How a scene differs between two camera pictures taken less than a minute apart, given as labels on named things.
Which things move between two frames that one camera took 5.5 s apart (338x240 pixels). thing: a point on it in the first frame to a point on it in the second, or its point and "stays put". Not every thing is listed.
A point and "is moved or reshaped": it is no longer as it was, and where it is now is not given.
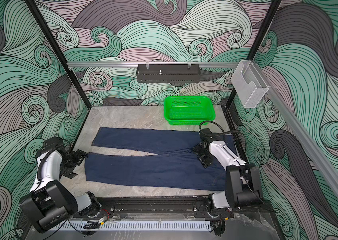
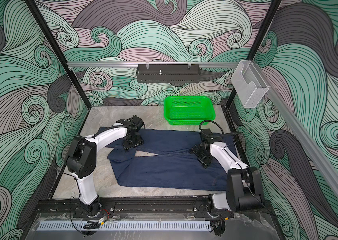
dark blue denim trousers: (172, 164) is moved or reshaped
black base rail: (187, 207) stays put
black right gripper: (206, 162) stays put
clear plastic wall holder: (249, 83) stays put
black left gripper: (79, 155) to (127, 146)
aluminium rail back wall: (153, 64) stays put
